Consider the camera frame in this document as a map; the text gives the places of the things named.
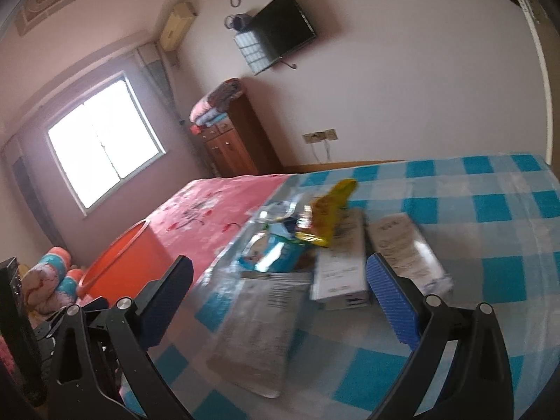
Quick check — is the window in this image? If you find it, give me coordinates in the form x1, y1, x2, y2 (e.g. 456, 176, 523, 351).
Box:
46, 70, 167, 217

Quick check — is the grey striped curtain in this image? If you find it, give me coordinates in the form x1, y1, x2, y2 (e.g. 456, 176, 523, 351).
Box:
2, 135, 66, 250
135, 44, 184, 123

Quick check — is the clear plastic wrapper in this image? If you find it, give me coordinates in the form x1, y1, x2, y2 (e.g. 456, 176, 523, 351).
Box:
256, 199, 313, 230

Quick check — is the yellow snack bag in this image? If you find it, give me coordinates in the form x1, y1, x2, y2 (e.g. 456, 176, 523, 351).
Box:
295, 178, 357, 248

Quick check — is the pink printed blanket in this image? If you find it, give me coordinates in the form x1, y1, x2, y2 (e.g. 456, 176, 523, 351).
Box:
146, 174, 292, 289

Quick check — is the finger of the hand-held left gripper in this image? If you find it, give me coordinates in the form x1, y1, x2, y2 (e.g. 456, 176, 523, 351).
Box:
82, 296, 110, 321

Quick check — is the beige wall socket panel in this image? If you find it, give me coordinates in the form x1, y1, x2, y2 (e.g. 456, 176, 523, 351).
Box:
303, 129, 338, 144

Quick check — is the folded blue cloth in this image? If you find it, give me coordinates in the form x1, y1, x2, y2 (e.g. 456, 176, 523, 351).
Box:
197, 111, 230, 128

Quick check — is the brown wooden cabinet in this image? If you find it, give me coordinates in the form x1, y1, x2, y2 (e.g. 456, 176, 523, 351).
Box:
199, 94, 283, 178

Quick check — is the grey mailing bag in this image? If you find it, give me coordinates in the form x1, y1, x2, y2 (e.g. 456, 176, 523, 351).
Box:
205, 271, 313, 399

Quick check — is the orange plastic bucket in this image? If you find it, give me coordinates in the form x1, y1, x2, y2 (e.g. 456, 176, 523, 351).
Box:
81, 219, 176, 311

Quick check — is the wooden bed frame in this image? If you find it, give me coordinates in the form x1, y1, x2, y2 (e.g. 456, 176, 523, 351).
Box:
280, 160, 403, 173

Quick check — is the blue carton with face print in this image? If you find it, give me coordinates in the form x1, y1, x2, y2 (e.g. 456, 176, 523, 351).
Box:
240, 231, 307, 277

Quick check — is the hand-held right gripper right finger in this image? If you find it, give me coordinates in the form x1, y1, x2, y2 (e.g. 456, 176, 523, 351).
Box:
363, 251, 517, 420

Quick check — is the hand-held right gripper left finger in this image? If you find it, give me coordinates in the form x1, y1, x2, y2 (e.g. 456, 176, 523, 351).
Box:
44, 254, 195, 420

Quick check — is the rolled floral blanket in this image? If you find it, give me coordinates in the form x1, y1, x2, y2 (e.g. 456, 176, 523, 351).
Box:
22, 247, 84, 316

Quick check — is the white milk carton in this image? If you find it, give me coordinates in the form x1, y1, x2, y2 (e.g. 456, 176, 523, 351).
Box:
310, 209, 372, 307
366, 213, 454, 299

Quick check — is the folded floral quilt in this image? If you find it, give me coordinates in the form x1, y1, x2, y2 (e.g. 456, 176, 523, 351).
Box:
189, 78, 243, 125

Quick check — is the beige air conditioner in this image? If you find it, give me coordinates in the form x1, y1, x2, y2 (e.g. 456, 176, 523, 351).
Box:
158, 2, 196, 51

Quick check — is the blue checked tablecloth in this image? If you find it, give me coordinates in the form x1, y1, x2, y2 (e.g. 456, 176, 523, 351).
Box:
118, 153, 560, 420

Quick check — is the black wall television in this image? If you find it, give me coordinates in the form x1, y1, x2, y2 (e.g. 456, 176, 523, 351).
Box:
233, 0, 317, 76

